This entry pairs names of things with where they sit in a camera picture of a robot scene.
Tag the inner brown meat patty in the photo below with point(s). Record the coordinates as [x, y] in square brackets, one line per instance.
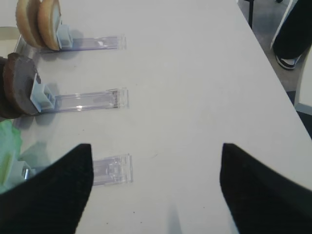
[6, 110]

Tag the clear lettuce holder rail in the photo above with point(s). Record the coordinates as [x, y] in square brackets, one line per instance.
[114, 169]

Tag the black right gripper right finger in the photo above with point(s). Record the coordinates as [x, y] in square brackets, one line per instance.
[260, 200]

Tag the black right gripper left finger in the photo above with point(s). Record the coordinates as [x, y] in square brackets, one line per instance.
[51, 202]

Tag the clear patty holder rail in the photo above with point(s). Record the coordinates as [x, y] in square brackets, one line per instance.
[46, 102]

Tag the person black trouser leg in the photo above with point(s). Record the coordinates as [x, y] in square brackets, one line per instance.
[295, 35]

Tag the clear right long rail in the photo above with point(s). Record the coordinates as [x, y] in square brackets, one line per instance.
[25, 49]

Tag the white and blue sneaker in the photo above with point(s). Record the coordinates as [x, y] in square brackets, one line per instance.
[287, 64]

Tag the clear bun holder rail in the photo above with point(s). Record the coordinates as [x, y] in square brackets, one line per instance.
[67, 43]

